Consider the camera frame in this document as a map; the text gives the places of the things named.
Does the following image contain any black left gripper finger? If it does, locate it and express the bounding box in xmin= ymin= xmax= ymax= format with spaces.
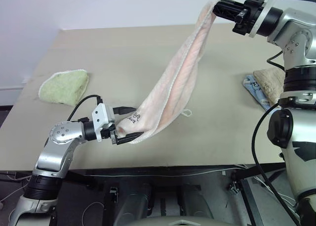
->
xmin=117 ymin=132 xmax=145 ymax=146
xmin=113 ymin=107 xmax=137 ymax=116

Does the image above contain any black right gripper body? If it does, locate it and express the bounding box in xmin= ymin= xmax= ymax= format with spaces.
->
xmin=232 ymin=2 xmax=263 ymax=36

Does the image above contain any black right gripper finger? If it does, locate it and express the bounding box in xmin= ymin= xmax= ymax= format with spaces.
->
xmin=211 ymin=4 xmax=238 ymax=23
xmin=216 ymin=0 xmax=248 ymax=14

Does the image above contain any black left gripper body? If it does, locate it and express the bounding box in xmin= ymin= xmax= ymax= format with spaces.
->
xmin=100 ymin=121 xmax=119 ymax=146

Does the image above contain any pink towel with black print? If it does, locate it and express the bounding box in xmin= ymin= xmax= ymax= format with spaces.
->
xmin=116 ymin=0 xmax=218 ymax=145

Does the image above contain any folded green towel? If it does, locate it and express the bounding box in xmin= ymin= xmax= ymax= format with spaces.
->
xmin=39 ymin=69 xmax=90 ymax=107

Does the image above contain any folded beige towel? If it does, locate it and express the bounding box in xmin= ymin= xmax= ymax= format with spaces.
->
xmin=253 ymin=67 xmax=287 ymax=105

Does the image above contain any folded blue printed towel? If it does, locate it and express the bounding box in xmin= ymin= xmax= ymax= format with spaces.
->
xmin=243 ymin=74 xmax=275 ymax=112

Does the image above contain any dark rounded robot leg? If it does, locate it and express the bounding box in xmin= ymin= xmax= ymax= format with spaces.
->
xmin=118 ymin=183 xmax=155 ymax=221
xmin=176 ymin=183 xmax=214 ymax=221

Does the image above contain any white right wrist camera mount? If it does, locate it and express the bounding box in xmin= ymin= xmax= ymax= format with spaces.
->
xmin=248 ymin=0 xmax=273 ymax=38

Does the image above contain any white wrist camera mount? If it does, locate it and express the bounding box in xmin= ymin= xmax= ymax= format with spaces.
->
xmin=91 ymin=103 xmax=117 ymax=141
xmin=248 ymin=0 xmax=273 ymax=38

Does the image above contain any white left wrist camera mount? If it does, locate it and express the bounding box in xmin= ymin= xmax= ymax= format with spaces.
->
xmin=91 ymin=103 xmax=117 ymax=141

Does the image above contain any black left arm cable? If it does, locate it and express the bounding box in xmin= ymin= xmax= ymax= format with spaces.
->
xmin=67 ymin=94 xmax=102 ymax=122

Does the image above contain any thin white cable under table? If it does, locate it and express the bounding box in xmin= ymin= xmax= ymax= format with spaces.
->
xmin=71 ymin=163 xmax=250 ymax=179

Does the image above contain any metal table frame clamp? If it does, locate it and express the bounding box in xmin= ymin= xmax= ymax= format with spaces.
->
xmin=109 ymin=186 xmax=118 ymax=202
xmin=228 ymin=180 xmax=240 ymax=195

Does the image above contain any black table frame bar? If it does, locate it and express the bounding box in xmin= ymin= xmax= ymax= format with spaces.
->
xmin=234 ymin=165 xmax=287 ymax=226

